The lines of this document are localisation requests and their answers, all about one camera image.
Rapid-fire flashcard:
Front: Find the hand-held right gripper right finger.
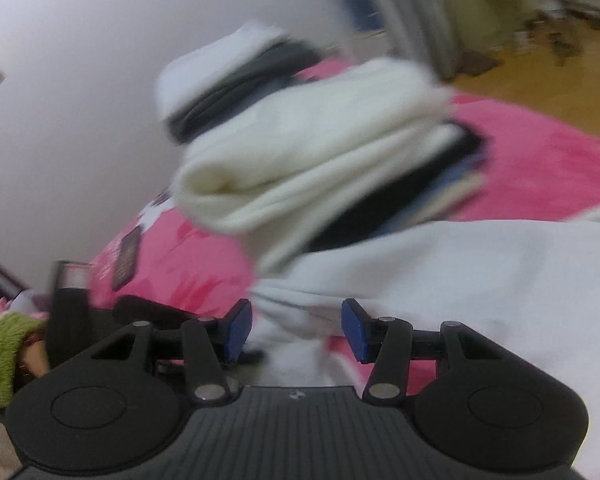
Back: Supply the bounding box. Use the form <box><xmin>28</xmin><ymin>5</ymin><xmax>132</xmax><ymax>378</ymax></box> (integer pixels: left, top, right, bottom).
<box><xmin>341</xmin><ymin>298</ymin><xmax>523</xmax><ymax>406</ymax></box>

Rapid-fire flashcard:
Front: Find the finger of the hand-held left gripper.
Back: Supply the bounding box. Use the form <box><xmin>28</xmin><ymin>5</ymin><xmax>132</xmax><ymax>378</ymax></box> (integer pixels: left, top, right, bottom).
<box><xmin>112</xmin><ymin>294</ymin><xmax>231</xmax><ymax>332</ymax></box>

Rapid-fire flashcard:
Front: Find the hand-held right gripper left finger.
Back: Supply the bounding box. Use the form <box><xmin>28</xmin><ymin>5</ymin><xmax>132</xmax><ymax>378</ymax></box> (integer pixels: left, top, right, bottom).
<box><xmin>75</xmin><ymin>298</ymin><xmax>253</xmax><ymax>406</ymax></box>

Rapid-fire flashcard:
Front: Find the white sweatshirt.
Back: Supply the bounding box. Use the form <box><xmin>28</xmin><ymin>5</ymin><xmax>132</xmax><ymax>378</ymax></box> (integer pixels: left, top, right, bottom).
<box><xmin>250</xmin><ymin>205</ymin><xmax>600</xmax><ymax>480</ymax></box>

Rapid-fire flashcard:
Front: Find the stack of folded clothes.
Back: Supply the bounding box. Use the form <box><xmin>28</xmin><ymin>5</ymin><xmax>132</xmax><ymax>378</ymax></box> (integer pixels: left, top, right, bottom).
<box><xmin>172</xmin><ymin>57</ymin><xmax>491</xmax><ymax>273</ymax></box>

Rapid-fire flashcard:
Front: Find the dark smartphone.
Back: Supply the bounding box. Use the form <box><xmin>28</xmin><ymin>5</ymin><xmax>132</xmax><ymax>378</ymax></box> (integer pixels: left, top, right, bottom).
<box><xmin>112</xmin><ymin>225</ymin><xmax>143</xmax><ymax>291</ymax></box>

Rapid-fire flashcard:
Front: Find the white and grey folded pile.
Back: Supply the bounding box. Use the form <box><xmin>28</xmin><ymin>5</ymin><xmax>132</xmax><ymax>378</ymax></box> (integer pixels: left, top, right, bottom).
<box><xmin>155</xmin><ymin>22</ymin><xmax>326</xmax><ymax>143</ymax></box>

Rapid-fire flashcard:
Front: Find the pink floral blanket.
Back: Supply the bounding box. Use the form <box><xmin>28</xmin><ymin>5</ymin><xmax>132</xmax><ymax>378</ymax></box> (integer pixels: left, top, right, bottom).
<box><xmin>87</xmin><ymin>57</ymin><xmax>600</xmax><ymax>391</ymax></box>

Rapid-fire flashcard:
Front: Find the brown floor mat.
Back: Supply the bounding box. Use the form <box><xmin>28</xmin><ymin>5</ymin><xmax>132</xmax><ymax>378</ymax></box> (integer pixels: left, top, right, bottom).
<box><xmin>462</xmin><ymin>50</ymin><xmax>501</xmax><ymax>78</ymax></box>

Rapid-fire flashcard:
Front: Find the grey curtain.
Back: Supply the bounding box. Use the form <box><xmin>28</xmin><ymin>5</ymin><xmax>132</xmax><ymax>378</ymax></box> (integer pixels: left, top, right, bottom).
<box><xmin>380</xmin><ymin>0</ymin><xmax>461</xmax><ymax>81</ymax></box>

